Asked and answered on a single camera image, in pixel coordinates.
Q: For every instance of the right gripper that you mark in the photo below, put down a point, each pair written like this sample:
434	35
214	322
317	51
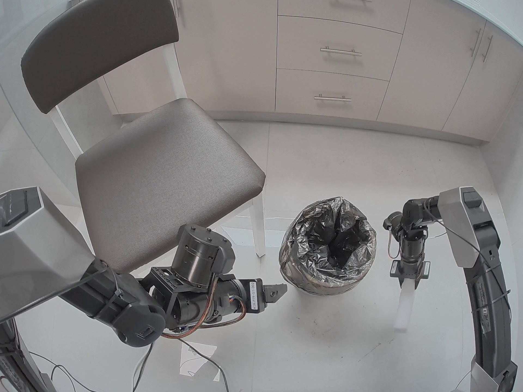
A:
412	251

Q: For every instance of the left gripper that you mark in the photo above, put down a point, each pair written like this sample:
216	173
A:
235	296

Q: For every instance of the white foam strip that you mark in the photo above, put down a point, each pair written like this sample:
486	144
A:
404	312

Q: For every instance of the black plastic bag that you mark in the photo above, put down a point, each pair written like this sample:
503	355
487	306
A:
327	243

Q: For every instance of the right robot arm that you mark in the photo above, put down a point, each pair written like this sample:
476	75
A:
465	227

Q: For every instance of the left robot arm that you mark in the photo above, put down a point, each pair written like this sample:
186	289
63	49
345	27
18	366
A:
49	251

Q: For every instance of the grey padded white-framed chair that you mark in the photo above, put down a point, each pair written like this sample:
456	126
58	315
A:
163	157

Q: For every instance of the beige cabinet with drawers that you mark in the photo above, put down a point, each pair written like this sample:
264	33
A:
339	35

